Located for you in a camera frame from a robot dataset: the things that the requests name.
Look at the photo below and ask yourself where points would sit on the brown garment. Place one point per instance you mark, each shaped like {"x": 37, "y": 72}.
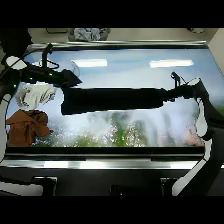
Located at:
{"x": 26, "y": 127}

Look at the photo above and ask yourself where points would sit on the heap of clothes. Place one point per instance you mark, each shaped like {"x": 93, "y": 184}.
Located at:
{"x": 87, "y": 34}

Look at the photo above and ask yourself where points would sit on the white garment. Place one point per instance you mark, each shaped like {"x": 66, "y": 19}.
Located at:
{"x": 35, "y": 95}

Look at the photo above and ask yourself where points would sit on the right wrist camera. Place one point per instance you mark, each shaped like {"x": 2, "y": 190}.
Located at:
{"x": 175, "y": 78}

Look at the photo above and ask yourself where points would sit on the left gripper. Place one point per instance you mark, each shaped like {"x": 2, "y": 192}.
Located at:
{"x": 70, "y": 79}

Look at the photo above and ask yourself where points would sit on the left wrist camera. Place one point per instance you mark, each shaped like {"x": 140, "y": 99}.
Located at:
{"x": 47, "y": 53}

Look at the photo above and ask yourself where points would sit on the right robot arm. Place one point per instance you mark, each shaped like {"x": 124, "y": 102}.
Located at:
{"x": 202, "y": 100}

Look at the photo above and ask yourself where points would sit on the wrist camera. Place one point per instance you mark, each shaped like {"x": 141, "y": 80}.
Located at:
{"x": 47, "y": 53}
{"x": 175, "y": 78}

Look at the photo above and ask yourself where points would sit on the black garment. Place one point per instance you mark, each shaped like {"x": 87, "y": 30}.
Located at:
{"x": 113, "y": 100}

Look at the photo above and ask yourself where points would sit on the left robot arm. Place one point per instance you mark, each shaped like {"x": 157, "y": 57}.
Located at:
{"x": 36, "y": 74}

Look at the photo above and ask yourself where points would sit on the silver frame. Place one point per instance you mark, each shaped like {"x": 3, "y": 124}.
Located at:
{"x": 100, "y": 164}

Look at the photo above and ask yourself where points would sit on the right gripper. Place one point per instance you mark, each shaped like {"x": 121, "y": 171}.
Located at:
{"x": 181, "y": 91}

